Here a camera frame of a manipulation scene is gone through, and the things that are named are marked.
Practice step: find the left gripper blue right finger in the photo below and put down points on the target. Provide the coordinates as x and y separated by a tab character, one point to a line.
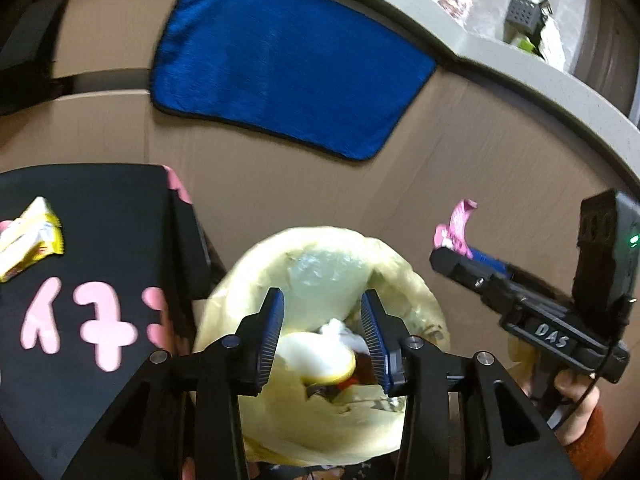
383	334

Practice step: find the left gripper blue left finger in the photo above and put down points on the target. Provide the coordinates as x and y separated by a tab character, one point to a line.
259	335

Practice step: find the white yellow snack bag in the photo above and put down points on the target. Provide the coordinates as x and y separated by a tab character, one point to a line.
293	348

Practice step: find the yellow trash bag bin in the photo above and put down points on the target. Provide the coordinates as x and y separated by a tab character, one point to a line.
322	272

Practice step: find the grey kitchen countertop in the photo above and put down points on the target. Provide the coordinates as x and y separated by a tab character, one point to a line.
607	129

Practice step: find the right hand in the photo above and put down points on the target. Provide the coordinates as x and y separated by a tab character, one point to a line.
585	395

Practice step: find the orange knit right sleeve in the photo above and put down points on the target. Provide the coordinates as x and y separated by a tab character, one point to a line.
589	453

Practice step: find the black pink patterned tablecloth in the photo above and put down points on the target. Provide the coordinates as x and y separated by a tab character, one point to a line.
75	327

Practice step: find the yellow white candy wrapper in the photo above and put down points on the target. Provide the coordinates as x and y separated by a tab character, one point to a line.
36	234

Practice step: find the blue hanging towel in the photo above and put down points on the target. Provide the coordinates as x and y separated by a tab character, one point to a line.
310	71

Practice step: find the black utensil holder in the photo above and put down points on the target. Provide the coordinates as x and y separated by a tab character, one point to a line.
528	17

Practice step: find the black hanging cloth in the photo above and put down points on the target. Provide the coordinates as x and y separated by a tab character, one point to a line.
27	57

